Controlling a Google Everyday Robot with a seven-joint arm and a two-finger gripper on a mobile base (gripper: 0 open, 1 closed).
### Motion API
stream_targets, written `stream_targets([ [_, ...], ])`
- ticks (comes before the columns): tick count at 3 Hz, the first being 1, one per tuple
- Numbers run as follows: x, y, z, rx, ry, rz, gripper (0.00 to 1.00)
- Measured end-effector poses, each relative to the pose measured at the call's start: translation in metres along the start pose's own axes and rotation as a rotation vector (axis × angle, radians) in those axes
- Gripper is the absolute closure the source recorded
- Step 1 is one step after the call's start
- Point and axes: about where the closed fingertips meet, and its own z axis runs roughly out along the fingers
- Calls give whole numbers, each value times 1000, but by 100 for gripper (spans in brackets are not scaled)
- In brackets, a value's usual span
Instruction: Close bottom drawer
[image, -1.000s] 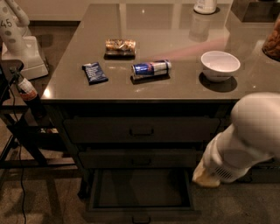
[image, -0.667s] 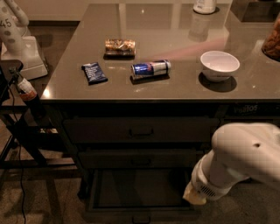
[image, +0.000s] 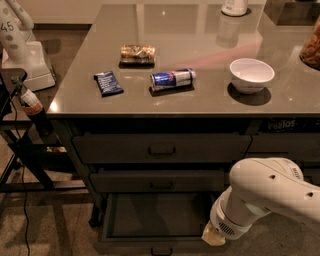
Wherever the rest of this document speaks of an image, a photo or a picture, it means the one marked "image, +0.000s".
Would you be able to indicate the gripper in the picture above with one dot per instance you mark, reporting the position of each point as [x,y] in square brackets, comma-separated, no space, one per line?
[222,222]

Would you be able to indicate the dark bottom drawer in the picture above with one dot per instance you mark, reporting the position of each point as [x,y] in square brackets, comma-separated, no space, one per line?
[156,224]

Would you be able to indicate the dark drawer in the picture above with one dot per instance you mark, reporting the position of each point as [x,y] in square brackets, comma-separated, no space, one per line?
[156,224]
[160,148]
[158,181]

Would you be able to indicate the white robot base number 45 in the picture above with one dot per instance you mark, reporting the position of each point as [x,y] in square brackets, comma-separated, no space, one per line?
[21,49]

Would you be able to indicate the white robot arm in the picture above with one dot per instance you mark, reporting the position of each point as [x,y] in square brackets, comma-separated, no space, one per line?
[259,187]

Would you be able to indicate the dark middle drawer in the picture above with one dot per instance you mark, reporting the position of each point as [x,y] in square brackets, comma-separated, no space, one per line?
[158,181]

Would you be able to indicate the right middle drawer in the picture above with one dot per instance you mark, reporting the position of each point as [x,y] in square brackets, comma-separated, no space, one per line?
[312,175]

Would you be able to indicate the right top drawer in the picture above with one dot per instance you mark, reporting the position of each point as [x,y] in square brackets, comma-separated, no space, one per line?
[295,146]

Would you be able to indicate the dark top drawer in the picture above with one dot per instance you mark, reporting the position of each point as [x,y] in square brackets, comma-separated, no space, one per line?
[160,148]

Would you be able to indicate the blue silver energy drink can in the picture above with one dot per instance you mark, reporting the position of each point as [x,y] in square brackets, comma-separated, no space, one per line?
[172,79]

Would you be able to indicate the white bowl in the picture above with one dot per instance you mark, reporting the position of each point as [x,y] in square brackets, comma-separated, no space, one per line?
[250,75]

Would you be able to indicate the dark blue snack packet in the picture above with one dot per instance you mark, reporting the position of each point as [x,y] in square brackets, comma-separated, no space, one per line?
[108,84]

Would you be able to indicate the brown patterned snack bag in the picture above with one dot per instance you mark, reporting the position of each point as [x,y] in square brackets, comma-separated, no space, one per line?
[137,54]

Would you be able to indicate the glass jar of nuts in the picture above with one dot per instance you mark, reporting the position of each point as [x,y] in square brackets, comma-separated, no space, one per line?
[310,53]

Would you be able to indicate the dark cola bottle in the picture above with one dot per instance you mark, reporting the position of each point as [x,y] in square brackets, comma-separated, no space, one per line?
[32,107]

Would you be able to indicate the white container at back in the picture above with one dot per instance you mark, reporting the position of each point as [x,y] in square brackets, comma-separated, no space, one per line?
[234,8]

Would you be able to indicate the dark cabinet frame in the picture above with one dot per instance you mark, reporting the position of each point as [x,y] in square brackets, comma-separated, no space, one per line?
[70,126]

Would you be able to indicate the black side table frame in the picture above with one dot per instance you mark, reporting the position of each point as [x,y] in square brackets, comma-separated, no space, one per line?
[16,129]

